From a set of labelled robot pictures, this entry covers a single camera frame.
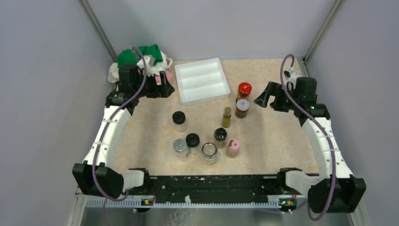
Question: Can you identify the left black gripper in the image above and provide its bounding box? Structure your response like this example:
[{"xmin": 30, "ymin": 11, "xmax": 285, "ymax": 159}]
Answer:
[{"xmin": 134, "ymin": 70, "xmax": 175, "ymax": 98}]

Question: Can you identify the pink lid spice jar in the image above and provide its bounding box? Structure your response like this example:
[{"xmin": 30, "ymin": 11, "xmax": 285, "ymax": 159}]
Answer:
[{"xmin": 226, "ymin": 139, "xmax": 240, "ymax": 158}]

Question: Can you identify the white lid sauce jar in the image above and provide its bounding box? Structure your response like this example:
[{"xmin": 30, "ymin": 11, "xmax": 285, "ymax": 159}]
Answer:
[{"xmin": 235, "ymin": 99, "xmax": 249, "ymax": 119}]

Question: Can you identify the white cable duct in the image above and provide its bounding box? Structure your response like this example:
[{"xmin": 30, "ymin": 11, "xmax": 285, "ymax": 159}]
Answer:
[{"xmin": 86, "ymin": 196, "xmax": 281, "ymax": 209}]

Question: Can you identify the white divided plastic tray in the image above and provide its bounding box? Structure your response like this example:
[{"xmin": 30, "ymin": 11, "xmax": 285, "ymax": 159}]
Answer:
[{"xmin": 175, "ymin": 58, "xmax": 231, "ymax": 106}]

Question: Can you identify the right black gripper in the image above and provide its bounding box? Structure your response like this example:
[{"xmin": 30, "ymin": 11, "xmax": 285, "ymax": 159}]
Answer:
[{"xmin": 254, "ymin": 81, "xmax": 300, "ymax": 113}]

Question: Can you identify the green cloth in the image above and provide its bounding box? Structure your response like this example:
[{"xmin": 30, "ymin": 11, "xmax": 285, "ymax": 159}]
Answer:
[{"xmin": 117, "ymin": 44, "xmax": 163, "ymax": 67}]

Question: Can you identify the black grinder top jar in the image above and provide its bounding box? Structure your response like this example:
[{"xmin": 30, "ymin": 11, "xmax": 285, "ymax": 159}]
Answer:
[{"xmin": 214, "ymin": 127, "xmax": 227, "ymax": 149}]

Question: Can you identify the white cloth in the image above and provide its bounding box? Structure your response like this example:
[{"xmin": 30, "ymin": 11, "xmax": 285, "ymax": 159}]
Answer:
[{"xmin": 108, "ymin": 60, "xmax": 169, "ymax": 83}]

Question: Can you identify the red lid sauce jar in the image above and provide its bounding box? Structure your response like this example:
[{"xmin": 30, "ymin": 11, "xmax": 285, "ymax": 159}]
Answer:
[{"xmin": 236, "ymin": 82, "xmax": 252, "ymax": 102}]

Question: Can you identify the black cap glass jar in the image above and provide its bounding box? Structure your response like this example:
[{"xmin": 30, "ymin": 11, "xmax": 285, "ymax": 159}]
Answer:
[{"xmin": 185, "ymin": 133, "xmax": 200, "ymax": 154}]

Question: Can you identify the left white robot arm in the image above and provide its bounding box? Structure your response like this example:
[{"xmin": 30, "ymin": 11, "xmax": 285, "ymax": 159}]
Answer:
[{"xmin": 72, "ymin": 65, "xmax": 175, "ymax": 202}]

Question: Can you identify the silver perforated lid shaker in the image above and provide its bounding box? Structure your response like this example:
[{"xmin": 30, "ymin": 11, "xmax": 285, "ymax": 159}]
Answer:
[{"xmin": 173, "ymin": 138, "xmax": 190, "ymax": 162}]

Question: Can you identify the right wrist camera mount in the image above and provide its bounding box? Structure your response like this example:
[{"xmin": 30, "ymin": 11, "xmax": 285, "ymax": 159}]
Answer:
[{"xmin": 283, "ymin": 66, "xmax": 301, "ymax": 90}]

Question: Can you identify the black cap sesame jar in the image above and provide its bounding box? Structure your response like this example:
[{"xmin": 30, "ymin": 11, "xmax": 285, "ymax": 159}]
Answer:
[{"xmin": 172, "ymin": 111, "xmax": 188, "ymax": 133}]

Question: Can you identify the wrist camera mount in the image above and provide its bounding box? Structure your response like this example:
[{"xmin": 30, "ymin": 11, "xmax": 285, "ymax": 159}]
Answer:
[
  {"xmin": 283, "ymin": 66, "xmax": 301, "ymax": 90},
  {"xmin": 136, "ymin": 55, "xmax": 160, "ymax": 76}
]

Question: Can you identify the gold cap yellow bottle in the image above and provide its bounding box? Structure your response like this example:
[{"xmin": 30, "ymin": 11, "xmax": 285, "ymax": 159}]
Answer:
[{"xmin": 222, "ymin": 107, "xmax": 231, "ymax": 128}]

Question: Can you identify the pink cloth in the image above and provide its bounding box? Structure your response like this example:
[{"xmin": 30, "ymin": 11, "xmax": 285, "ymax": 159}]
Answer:
[{"xmin": 155, "ymin": 70, "xmax": 173, "ymax": 85}]

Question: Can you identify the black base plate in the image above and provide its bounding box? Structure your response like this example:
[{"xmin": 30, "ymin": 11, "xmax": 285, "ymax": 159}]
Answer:
[{"xmin": 129, "ymin": 174, "xmax": 293, "ymax": 204}]

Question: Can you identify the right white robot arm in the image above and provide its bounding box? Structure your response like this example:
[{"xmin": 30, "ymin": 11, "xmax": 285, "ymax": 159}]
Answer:
[{"xmin": 254, "ymin": 77, "xmax": 366, "ymax": 213}]

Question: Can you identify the white plastic basket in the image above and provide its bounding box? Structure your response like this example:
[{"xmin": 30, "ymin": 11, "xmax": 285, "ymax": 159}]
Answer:
[{"xmin": 166, "ymin": 58, "xmax": 173, "ymax": 68}]

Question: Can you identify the clear lid glass jar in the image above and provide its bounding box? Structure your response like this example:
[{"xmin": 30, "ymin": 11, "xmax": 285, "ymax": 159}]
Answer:
[{"xmin": 201, "ymin": 143, "xmax": 219, "ymax": 165}]

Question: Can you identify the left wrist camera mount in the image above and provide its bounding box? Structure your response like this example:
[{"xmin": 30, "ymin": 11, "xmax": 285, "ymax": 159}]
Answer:
[{"xmin": 136, "ymin": 55, "xmax": 160, "ymax": 76}]

